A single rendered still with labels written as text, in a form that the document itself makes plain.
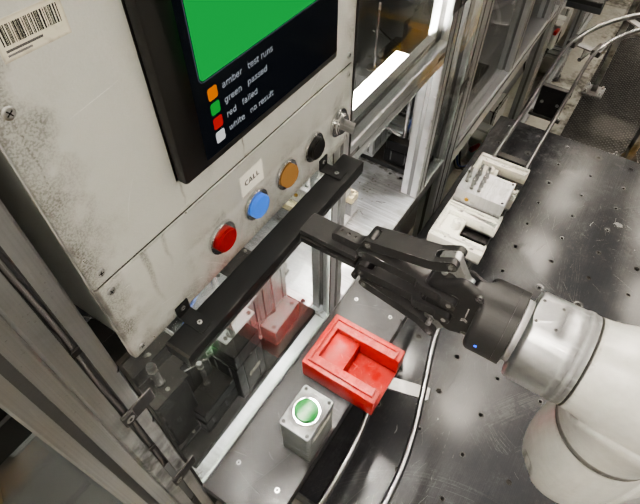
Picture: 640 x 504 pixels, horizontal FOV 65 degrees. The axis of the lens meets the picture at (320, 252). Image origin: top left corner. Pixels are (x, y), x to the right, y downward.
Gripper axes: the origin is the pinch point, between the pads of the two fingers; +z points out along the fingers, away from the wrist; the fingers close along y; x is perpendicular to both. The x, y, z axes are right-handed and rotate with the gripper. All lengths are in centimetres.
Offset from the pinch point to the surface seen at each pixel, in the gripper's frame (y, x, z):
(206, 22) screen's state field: 23.8, 5.1, 8.3
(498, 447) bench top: -74, -23, -32
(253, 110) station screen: 13.9, 1.2, 8.3
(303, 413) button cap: -38.5, 5.8, 1.0
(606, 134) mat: -139, -253, -29
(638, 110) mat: -139, -287, -39
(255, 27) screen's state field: 21.1, -0.2, 8.3
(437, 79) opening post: -17, -60, 12
